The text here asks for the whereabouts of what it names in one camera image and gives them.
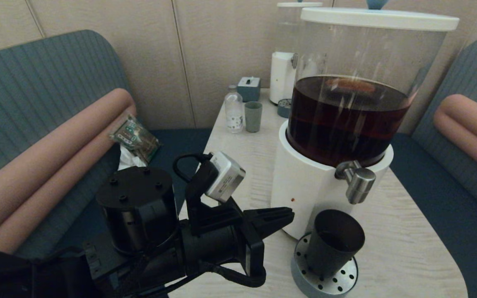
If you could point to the metal dispenser tap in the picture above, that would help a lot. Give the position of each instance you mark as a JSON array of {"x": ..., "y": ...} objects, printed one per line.
[{"x": 360, "y": 182}]

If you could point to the far empty drink dispenser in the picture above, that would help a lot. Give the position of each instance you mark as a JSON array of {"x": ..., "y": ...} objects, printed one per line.
[{"x": 282, "y": 78}]

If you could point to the pink bolster cushion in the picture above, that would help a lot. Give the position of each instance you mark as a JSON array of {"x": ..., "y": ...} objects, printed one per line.
[
  {"x": 470, "y": 127},
  {"x": 48, "y": 165}
]

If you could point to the black plastic cup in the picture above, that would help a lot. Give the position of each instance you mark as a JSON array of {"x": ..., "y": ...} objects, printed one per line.
[{"x": 333, "y": 244}]

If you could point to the clear plastic bottle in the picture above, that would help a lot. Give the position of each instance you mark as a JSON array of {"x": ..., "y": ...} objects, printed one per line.
[{"x": 234, "y": 111}]

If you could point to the crumpled white tissue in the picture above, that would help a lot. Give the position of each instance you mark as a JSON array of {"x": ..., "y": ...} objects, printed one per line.
[{"x": 127, "y": 159}]

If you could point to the small grey box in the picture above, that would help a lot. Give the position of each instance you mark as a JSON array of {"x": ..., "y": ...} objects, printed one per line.
[{"x": 249, "y": 89}]

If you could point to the grey-green cup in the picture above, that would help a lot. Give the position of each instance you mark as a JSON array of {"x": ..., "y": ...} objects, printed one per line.
[{"x": 253, "y": 117}]

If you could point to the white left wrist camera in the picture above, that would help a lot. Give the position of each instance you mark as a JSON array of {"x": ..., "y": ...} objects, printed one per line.
[{"x": 226, "y": 178}]

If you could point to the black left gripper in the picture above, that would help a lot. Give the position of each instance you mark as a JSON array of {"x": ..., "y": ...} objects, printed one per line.
[{"x": 213, "y": 244}]

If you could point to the round grey perforated drip tray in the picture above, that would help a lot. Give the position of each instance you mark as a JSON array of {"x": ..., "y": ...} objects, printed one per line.
[{"x": 302, "y": 285}]

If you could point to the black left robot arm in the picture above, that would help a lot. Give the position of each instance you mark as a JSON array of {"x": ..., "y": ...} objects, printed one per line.
[{"x": 139, "y": 215}]

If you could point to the large tea drink dispenser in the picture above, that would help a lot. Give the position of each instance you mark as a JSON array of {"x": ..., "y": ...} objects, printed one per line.
[{"x": 304, "y": 186}]

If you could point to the green snack package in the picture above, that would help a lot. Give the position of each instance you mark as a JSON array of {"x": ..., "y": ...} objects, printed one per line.
[{"x": 136, "y": 138}]

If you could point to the small grey drip tray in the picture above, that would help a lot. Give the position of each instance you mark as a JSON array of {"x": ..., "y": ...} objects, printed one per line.
[{"x": 283, "y": 109}]

